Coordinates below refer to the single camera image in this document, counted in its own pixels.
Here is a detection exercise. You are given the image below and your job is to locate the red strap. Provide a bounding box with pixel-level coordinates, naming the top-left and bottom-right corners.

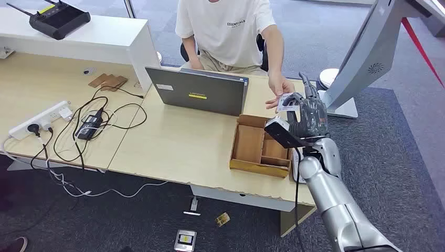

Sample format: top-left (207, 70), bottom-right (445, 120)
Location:
top-left (400, 17), bottom-right (445, 89)

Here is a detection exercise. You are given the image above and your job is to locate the black remote controller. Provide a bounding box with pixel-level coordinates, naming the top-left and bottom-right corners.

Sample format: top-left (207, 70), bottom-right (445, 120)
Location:
top-left (6, 0), bottom-right (92, 40)

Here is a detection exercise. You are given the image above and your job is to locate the white cable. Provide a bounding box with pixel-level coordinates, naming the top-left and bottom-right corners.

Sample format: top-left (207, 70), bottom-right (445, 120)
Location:
top-left (2, 135), bottom-right (169, 198)

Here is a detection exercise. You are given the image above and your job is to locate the dark brown cardboard piece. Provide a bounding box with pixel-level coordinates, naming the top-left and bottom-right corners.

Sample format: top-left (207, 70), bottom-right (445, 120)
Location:
top-left (101, 75), bottom-right (129, 92)

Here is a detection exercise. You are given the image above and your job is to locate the silver handheld device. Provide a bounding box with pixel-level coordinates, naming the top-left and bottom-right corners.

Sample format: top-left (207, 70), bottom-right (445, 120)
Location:
top-left (174, 229), bottom-right (197, 252)

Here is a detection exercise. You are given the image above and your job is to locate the grey laptop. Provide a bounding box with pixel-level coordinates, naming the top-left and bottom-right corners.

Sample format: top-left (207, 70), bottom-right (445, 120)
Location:
top-left (145, 66), bottom-right (250, 117)

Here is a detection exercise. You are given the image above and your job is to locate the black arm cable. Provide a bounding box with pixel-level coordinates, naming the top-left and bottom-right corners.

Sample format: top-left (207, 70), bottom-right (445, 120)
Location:
top-left (293, 148), bottom-right (306, 252)

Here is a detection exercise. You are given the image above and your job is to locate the white power strip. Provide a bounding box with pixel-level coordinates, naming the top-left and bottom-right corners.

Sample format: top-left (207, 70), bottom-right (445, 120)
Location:
top-left (8, 101), bottom-right (73, 141)

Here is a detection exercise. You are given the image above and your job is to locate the white round stand base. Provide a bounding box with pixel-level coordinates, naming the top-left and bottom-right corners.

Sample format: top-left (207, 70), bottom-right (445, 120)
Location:
top-left (319, 68), bottom-right (340, 90)

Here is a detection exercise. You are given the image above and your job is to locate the white card reader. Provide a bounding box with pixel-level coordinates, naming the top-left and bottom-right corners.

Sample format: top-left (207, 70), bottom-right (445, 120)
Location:
top-left (291, 148), bottom-right (309, 184)

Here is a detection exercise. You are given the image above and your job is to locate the black power adapter brick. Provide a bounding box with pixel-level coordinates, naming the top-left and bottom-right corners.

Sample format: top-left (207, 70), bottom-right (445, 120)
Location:
top-left (75, 113), bottom-right (104, 141)

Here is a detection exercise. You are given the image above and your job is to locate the small yellow card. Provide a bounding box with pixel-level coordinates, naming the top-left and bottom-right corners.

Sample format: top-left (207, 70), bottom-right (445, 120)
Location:
top-left (215, 212), bottom-right (231, 228)

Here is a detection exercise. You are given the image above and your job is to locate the white ID card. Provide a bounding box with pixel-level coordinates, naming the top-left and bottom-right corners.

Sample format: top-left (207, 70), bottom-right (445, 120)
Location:
top-left (276, 92), bottom-right (300, 113)

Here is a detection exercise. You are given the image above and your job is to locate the wooden desk leg panel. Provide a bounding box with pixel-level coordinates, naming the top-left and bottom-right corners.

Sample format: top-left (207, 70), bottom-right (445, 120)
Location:
top-left (280, 205), bottom-right (317, 238)

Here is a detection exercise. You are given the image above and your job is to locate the wooden compartment box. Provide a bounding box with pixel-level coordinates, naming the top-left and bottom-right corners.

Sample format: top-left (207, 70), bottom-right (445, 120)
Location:
top-left (229, 114), bottom-right (293, 179)

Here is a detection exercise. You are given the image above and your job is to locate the white metal floor bracket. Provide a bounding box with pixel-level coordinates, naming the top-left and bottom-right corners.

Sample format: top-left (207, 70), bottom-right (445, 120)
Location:
top-left (183, 195), bottom-right (202, 216)

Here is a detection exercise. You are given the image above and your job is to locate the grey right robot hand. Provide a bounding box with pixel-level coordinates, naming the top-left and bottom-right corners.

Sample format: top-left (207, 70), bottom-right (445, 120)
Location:
top-left (282, 72), bottom-right (330, 140)

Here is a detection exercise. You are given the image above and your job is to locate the thin black power cable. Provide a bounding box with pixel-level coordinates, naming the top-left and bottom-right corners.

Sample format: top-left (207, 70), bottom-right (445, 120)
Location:
top-left (52, 85), bottom-right (149, 164)

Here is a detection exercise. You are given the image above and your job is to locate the light brown cardboard piece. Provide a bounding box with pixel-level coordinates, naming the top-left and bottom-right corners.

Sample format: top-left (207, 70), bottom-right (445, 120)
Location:
top-left (88, 73), bottom-right (109, 88)

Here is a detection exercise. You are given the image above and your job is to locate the grey kiosk stand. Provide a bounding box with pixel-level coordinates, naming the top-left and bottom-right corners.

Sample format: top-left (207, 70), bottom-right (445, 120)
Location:
top-left (318, 0), bottom-right (445, 120)

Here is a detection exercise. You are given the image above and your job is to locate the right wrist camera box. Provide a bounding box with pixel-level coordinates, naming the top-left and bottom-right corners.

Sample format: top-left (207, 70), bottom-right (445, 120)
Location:
top-left (263, 116), bottom-right (315, 150)

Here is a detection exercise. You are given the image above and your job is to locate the person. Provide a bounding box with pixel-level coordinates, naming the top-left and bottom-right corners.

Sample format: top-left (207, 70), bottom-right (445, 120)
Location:
top-left (175, 0), bottom-right (296, 110)

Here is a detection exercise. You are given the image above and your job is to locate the person's left hand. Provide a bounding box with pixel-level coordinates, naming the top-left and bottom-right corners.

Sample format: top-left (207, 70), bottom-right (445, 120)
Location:
top-left (265, 71), bottom-right (296, 110)

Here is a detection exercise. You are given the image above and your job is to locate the thick black mains cable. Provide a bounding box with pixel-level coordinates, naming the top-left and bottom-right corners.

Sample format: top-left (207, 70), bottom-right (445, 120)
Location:
top-left (29, 130), bottom-right (86, 171)

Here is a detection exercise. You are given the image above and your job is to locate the white desk crossbeam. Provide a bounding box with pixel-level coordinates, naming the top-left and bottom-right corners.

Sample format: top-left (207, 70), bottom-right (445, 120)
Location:
top-left (190, 184), bottom-right (296, 213)

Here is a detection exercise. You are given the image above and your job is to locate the dark sneaker white sole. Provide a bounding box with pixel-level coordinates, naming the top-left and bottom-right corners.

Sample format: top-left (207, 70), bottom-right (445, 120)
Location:
top-left (0, 236), bottom-right (28, 252)

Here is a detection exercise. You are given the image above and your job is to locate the metal pole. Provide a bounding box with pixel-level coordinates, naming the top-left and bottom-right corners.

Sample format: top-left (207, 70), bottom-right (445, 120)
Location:
top-left (123, 0), bottom-right (137, 19)

